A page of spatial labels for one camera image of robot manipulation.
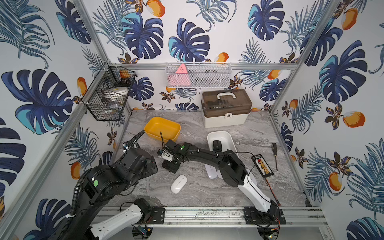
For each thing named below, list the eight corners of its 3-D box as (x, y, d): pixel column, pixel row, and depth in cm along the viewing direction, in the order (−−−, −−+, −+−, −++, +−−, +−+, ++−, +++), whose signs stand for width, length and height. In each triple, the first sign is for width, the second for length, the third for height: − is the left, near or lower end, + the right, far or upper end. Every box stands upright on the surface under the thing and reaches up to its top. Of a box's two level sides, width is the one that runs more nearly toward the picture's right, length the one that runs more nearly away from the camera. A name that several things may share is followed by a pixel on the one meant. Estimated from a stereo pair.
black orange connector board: (263, 178, 89) (264, 176, 87) (251, 158, 97) (252, 156, 96) (272, 175, 90) (274, 173, 88) (259, 155, 98) (260, 154, 97)
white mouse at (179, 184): (169, 191, 84) (169, 189, 82) (181, 174, 90) (181, 172, 88) (177, 196, 83) (176, 195, 80) (188, 179, 88) (188, 177, 86)
